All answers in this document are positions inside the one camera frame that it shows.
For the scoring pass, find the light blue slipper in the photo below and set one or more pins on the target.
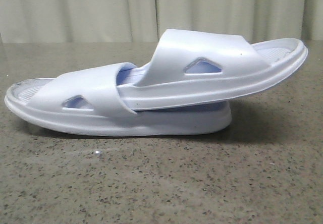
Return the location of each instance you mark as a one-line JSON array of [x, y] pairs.
[[191, 67], [87, 102]]

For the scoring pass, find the pale green curtain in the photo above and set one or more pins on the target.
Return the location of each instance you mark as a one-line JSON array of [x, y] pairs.
[[145, 20]]

